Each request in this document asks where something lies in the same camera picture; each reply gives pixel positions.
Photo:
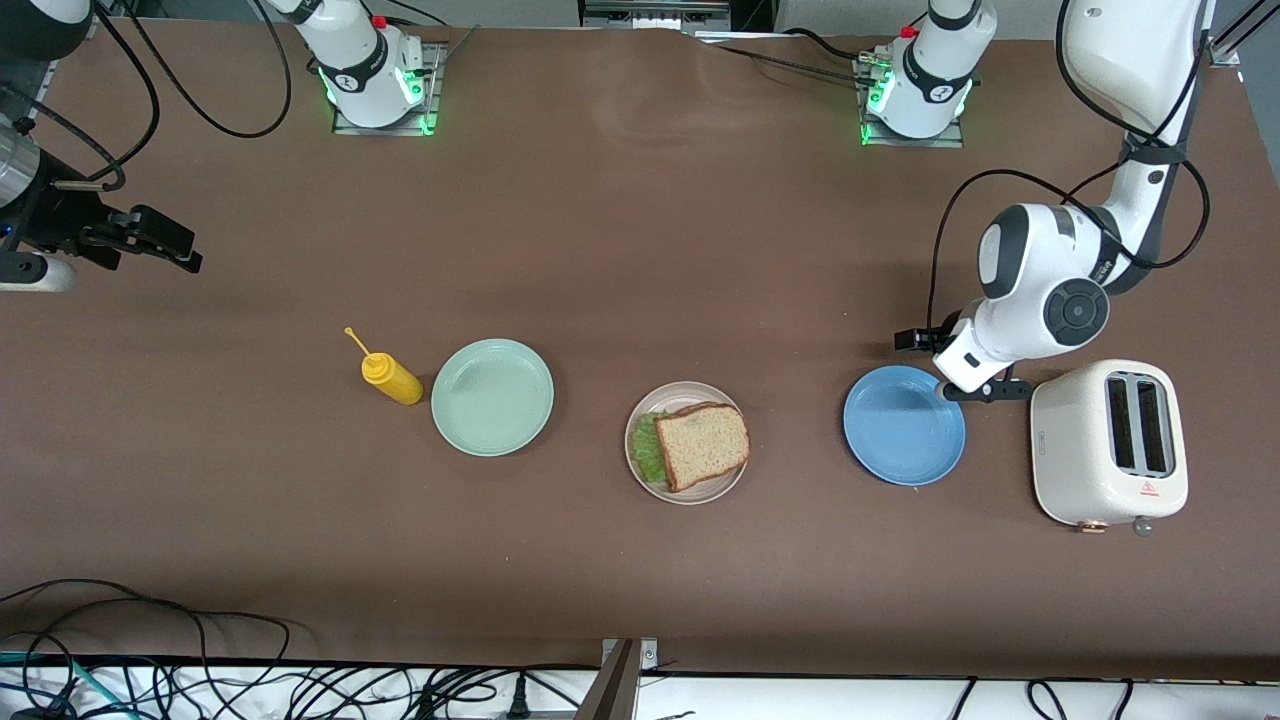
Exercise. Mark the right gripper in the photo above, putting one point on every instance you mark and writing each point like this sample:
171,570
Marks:
50,222

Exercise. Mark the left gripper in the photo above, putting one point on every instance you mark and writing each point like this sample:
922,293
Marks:
912,340

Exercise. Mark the brown bread slice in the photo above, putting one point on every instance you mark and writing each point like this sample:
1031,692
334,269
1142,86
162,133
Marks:
705,445

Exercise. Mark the green lettuce leaf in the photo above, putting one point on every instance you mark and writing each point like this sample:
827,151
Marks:
645,450

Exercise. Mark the yellow mustard squeeze bottle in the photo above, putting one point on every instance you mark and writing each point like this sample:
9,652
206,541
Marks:
395,380

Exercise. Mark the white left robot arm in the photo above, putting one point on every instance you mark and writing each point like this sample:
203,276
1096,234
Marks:
1040,290

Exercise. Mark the blue plate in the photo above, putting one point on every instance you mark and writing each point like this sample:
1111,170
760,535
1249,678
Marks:
905,425

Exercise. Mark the beige plate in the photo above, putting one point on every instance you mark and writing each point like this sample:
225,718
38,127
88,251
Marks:
700,497

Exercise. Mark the mint green plate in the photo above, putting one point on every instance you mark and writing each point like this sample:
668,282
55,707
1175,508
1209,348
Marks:
492,398

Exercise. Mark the white two-slot toaster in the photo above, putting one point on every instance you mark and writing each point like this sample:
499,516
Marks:
1075,450

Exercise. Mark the black power plug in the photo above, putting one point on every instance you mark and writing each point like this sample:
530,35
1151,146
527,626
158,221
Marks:
518,700

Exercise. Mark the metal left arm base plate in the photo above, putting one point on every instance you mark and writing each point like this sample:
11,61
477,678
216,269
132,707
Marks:
945,140

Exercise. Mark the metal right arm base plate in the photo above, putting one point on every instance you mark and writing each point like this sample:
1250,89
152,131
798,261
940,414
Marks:
350,128

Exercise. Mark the metal corner bracket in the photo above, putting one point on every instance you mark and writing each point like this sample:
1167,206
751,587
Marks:
1224,52

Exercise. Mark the aluminium frame bar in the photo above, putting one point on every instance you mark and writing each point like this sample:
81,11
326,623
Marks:
655,12

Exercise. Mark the aluminium profile post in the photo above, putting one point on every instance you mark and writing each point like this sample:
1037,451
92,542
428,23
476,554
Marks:
622,685

